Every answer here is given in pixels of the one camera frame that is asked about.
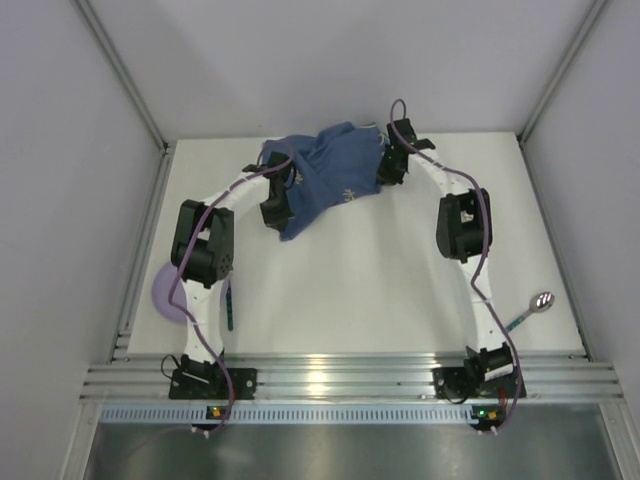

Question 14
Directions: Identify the blue fish-print cloth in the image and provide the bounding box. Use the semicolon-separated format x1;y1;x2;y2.
263;122;386;241

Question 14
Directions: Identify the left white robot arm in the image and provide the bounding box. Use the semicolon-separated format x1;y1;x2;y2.
168;152;294;364

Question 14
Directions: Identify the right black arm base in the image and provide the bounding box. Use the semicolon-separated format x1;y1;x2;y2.
433;342;526;404

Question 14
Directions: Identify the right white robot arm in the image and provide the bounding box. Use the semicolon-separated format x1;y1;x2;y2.
377;118;513;351

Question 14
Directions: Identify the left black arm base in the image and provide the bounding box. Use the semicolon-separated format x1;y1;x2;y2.
168;354;258;400

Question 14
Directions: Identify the purple bowl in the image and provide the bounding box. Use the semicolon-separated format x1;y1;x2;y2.
151;263;188;325

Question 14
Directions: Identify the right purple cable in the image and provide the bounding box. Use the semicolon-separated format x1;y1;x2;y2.
388;98;524;436

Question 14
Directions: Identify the purple cable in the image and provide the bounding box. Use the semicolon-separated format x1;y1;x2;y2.
167;142;296;441
388;98;524;436

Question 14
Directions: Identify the teal-handled fork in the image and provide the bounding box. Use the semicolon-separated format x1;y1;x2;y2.
223;279;234;331

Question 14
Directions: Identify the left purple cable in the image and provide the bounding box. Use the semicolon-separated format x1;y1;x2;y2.
167;142;296;441

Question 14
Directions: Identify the teal-handled spoon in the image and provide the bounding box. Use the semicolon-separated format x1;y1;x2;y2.
506;291;555;332

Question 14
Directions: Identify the perforated cable duct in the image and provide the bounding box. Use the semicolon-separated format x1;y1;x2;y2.
100;404;504;426

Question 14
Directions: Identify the left aluminium frame post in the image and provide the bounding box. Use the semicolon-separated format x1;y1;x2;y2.
74;0;171;151

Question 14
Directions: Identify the aluminium frame post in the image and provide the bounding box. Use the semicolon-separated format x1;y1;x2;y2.
74;0;171;151
516;0;611;147

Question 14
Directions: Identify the right aluminium frame post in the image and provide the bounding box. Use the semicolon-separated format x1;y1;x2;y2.
516;0;611;147

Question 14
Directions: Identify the aluminium mounting rail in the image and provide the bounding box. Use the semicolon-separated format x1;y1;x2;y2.
80;331;623;403

